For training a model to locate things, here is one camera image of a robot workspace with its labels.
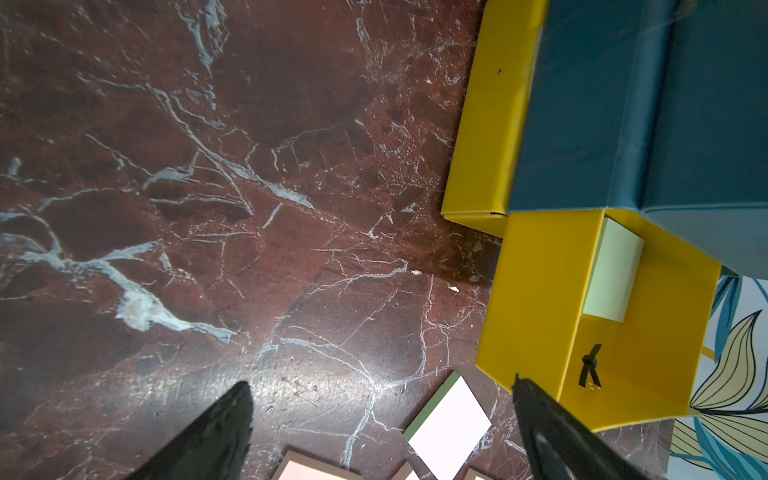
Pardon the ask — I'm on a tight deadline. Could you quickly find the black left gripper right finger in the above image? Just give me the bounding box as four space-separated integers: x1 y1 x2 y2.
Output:
512 377 645 479

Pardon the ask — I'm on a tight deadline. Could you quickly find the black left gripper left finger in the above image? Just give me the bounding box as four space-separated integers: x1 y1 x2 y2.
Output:
128 381 253 479

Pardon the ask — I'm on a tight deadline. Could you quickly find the green sticky note pad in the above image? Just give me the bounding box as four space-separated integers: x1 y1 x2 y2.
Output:
582 217 644 322
403 371 491 480

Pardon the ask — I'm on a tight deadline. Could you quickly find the yellow drawer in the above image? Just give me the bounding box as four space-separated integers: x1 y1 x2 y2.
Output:
476 209 721 431
441 0 549 238

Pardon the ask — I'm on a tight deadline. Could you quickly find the teal top drawer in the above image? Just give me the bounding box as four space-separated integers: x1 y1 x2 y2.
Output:
642 1 767 279

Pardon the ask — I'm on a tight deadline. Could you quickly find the pink sticky note pad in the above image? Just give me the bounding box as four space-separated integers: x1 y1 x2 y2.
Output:
391 461 420 480
463 468 492 480
272 450 362 480

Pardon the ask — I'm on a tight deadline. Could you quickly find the yellow bottom drawer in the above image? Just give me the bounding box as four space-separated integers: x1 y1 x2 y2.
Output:
441 0 549 238

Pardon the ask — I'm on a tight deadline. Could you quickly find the teal drawer cabinet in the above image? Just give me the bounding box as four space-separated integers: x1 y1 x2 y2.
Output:
508 1 767 212

